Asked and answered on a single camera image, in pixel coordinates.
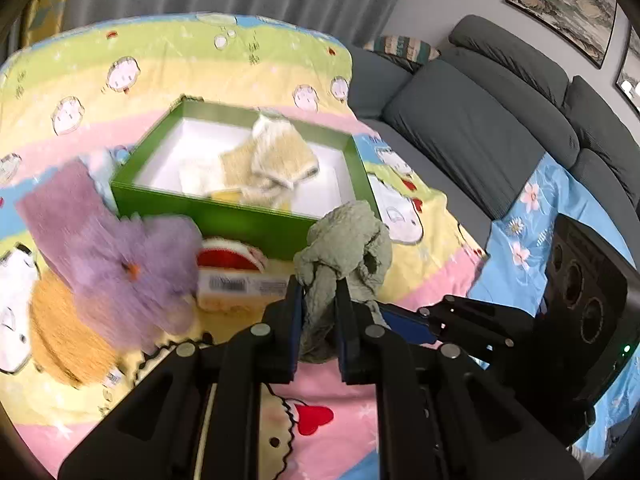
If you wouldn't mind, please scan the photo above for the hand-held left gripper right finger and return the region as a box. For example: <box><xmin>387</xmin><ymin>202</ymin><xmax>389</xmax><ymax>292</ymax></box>
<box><xmin>335</xmin><ymin>278</ymin><xmax>586</xmax><ymax>480</ymax></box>

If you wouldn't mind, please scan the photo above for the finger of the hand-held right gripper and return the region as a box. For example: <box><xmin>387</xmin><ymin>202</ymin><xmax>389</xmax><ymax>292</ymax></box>
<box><xmin>374</xmin><ymin>295</ymin><xmax>546</xmax><ymax>367</ymax></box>

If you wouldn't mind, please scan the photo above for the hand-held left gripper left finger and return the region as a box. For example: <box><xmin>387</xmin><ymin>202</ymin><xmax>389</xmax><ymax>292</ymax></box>
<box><xmin>57</xmin><ymin>275</ymin><xmax>303</xmax><ymax>480</ymax></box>

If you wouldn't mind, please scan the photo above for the green cloth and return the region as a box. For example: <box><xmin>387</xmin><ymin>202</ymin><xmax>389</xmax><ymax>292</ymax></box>
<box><xmin>293</xmin><ymin>200</ymin><xmax>394</xmax><ymax>365</ymax></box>

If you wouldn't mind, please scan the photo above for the green cardboard box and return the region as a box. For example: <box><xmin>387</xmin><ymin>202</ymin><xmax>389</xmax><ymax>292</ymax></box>
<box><xmin>110</xmin><ymin>97</ymin><xmax>383</xmax><ymax>263</ymax></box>

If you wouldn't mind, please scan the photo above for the purple plush cloth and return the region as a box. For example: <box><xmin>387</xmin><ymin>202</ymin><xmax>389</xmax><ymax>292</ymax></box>
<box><xmin>72</xmin><ymin>215</ymin><xmax>202</xmax><ymax>353</ymax></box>

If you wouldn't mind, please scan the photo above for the orange round fluffy cloth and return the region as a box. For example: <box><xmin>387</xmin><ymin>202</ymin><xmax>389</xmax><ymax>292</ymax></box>
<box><xmin>30</xmin><ymin>275</ymin><xmax>132</xmax><ymax>390</ymax></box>

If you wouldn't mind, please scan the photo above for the red and white plush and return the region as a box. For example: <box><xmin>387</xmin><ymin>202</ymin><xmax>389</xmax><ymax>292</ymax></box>
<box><xmin>196</xmin><ymin>237</ymin><xmax>268</xmax><ymax>274</ymax></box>

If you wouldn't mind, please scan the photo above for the black device with round holes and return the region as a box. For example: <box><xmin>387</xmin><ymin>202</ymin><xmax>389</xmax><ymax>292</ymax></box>
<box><xmin>470</xmin><ymin>152</ymin><xmax>640</xmax><ymax>456</ymax></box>

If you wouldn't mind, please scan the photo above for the beige fluffy cloth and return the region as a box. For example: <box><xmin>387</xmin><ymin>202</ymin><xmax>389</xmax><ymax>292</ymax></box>
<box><xmin>220</xmin><ymin>112</ymin><xmax>321</xmax><ymax>208</ymax></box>

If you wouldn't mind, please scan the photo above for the white fluffy cloth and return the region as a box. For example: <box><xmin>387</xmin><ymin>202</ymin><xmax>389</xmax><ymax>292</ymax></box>
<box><xmin>177</xmin><ymin>157</ymin><xmax>226</xmax><ymax>197</ymax></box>

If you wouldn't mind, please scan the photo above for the grey sofa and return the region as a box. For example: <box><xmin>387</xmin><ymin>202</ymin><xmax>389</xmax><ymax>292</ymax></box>
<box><xmin>347</xmin><ymin>14</ymin><xmax>640</xmax><ymax>222</ymax></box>

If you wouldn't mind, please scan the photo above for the small framed picture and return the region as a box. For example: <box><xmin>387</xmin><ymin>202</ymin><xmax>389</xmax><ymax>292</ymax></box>
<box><xmin>614</xmin><ymin>25</ymin><xmax>640</xmax><ymax>117</ymax></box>

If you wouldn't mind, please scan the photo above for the cartoon printed blanket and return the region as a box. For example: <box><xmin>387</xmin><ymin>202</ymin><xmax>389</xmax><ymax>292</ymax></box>
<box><xmin>0</xmin><ymin>12</ymin><xmax>490</xmax><ymax>480</ymax></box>

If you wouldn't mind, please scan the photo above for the striped cushion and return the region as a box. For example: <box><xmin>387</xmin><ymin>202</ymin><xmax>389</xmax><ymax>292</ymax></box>
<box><xmin>364</xmin><ymin>35</ymin><xmax>442</xmax><ymax>64</ymax></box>

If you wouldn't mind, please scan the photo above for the large framed landscape picture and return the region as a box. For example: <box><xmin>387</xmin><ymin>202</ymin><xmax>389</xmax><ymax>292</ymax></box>
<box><xmin>505</xmin><ymin>0</ymin><xmax>619</xmax><ymax>70</ymax></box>

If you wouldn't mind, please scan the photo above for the yellow patterned cushion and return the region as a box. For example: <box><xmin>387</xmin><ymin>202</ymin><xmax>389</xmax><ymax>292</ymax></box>
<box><xmin>22</xmin><ymin>0</ymin><xmax>81</xmax><ymax>47</ymax></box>

